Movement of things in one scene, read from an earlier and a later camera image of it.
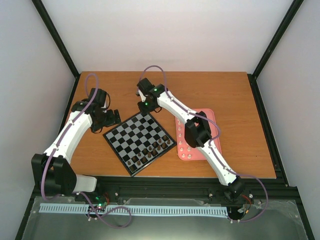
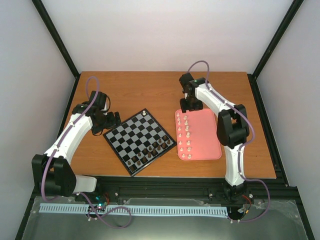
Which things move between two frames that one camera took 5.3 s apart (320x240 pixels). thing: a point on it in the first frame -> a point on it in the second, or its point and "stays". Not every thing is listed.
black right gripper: x=143 y=110 -> x=199 y=106
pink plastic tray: x=185 y=151 stays
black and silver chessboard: x=138 y=142 stays
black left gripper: x=117 y=120 stays
